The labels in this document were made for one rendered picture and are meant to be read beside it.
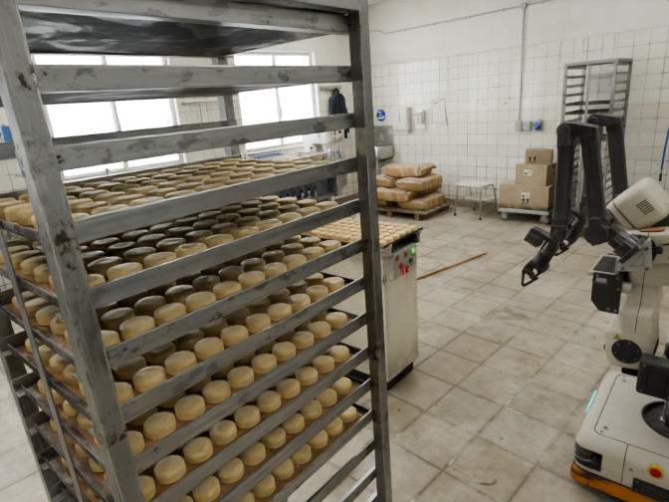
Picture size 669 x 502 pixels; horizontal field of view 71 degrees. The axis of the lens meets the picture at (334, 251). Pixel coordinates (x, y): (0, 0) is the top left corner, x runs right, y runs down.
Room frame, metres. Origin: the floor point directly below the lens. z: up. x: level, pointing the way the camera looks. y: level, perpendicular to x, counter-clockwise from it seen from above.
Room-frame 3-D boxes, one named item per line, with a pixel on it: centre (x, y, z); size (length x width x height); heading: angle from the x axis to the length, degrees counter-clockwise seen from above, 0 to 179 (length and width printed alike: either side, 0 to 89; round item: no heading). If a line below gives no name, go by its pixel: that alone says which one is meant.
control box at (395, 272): (2.41, -0.37, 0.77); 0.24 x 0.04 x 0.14; 138
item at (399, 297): (2.65, -0.10, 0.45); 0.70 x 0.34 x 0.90; 48
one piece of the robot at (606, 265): (1.75, -1.14, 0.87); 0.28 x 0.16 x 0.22; 139
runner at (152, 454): (0.78, 0.14, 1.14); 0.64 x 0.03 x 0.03; 138
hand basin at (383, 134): (7.64, -0.86, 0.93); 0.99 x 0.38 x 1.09; 43
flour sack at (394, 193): (6.62, -0.95, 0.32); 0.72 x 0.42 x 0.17; 48
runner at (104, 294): (0.78, 0.14, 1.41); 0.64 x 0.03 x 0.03; 138
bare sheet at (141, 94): (0.91, 0.30, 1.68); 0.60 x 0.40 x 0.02; 138
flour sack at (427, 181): (6.55, -1.29, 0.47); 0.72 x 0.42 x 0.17; 139
